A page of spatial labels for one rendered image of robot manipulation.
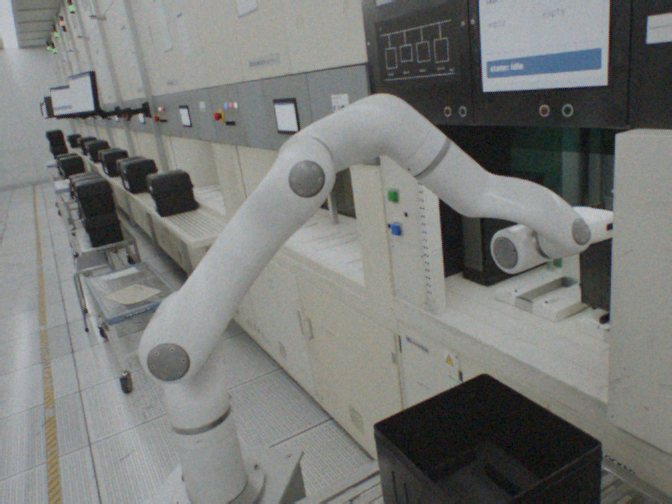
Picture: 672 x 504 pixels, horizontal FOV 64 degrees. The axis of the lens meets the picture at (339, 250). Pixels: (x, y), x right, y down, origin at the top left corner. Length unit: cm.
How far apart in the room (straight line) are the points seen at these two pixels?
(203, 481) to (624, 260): 86
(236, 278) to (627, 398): 72
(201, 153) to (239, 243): 337
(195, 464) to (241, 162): 190
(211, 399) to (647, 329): 77
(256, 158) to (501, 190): 198
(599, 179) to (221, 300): 151
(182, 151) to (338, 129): 336
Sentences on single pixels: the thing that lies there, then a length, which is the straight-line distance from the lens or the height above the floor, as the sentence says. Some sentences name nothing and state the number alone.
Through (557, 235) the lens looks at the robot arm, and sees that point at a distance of 96.
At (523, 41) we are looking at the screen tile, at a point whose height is 156.
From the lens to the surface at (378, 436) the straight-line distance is 102.
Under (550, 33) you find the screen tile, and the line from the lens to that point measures 107.
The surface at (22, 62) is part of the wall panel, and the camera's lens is 1447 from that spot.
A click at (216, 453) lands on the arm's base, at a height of 89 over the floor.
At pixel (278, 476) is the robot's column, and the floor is 76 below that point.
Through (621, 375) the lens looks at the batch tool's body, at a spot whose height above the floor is 98.
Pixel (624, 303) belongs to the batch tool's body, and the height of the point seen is 112.
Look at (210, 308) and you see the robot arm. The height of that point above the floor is 119.
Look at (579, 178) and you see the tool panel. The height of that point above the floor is 106.
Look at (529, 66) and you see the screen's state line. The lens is 110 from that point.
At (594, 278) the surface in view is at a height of 102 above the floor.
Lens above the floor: 155
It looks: 18 degrees down
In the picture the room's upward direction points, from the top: 8 degrees counter-clockwise
